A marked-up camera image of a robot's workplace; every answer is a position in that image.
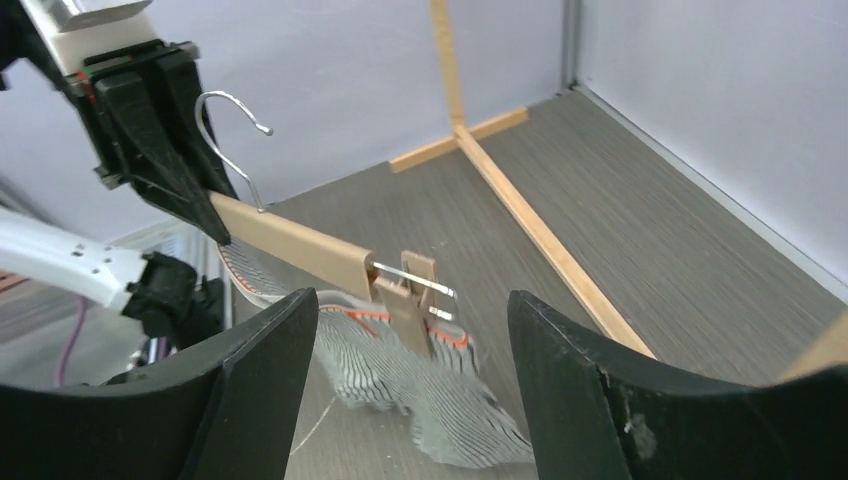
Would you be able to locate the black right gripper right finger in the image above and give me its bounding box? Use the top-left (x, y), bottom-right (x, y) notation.
top-left (507, 290), bottom-right (847, 480)

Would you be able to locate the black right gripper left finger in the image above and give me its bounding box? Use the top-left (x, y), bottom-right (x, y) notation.
top-left (1, 288), bottom-right (318, 480)

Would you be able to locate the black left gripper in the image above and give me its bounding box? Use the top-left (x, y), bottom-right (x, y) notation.
top-left (1, 1), bottom-right (238, 245)

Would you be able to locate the wooden hanger for striped underwear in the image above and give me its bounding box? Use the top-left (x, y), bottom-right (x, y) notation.
top-left (194, 91), bottom-right (458, 355)

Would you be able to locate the wooden clothes rack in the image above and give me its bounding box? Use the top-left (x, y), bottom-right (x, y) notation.
top-left (390, 1), bottom-right (847, 383)

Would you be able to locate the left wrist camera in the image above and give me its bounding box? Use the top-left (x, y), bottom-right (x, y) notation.
top-left (21, 0), bottom-right (158, 76)

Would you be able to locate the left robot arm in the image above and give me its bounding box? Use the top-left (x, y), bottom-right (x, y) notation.
top-left (1, 1), bottom-right (235, 348)

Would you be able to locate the grey striped boxer underwear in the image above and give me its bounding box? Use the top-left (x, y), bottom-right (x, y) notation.
top-left (218, 239), bottom-right (535, 470)

